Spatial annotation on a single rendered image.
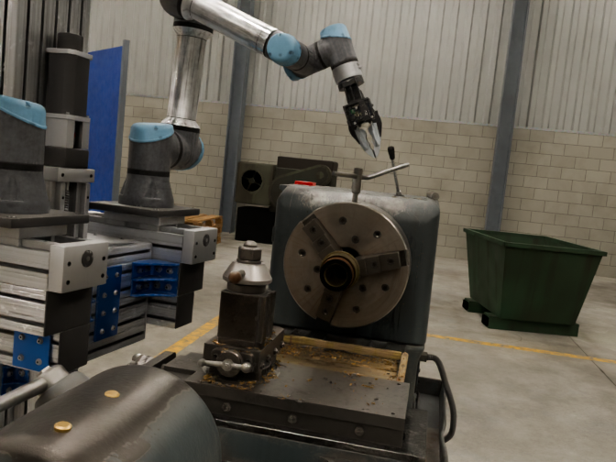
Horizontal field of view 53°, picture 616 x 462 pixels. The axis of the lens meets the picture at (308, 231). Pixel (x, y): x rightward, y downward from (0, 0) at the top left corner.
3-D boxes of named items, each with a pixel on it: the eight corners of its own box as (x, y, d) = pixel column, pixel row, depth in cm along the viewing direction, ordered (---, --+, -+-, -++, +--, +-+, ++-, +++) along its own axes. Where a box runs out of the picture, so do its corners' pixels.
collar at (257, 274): (231, 273, 104) (233, 256, 104) (277, 280, 103) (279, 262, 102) (214, 280, 97) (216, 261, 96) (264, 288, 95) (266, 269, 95)
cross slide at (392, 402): (170, 368, 112) (172, 344, 112) (408, 409, 104) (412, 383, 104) (125, 400, 96) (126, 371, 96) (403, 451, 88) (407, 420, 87)
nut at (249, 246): (240, 258, 102) (242, 237, 101) (264, 261, 101) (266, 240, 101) (233, 261, 98) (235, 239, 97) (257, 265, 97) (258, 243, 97)
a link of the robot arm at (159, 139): (117, 167, 171) (120, 117, 169) (146, 169, 183) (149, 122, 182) (154, 170, 166) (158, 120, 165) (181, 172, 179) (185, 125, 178)
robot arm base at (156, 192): (106, 202, 170) (109, 166, 169) (138, 202, 185) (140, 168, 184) (154, 208, 166) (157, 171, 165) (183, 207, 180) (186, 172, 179)
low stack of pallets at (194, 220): (171, 236, 1026) (174, 210, 1022) (222, 242, 1016) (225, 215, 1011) (142, 244, 903) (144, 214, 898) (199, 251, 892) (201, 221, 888)
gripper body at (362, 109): (347, 127, 163) (334, 83, 163) (352, 130, 171) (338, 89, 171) (376, 117, 161) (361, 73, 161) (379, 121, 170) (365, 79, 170)
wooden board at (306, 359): (259, 346, 153) (261, 329, 153) (406, 368, 146) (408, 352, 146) (218, 383, 124) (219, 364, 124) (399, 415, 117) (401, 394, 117)
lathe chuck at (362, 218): (285, 311, 167) (297, 194, 164) (402, 329, 161) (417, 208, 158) (277, 318, 158) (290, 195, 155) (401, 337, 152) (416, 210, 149)
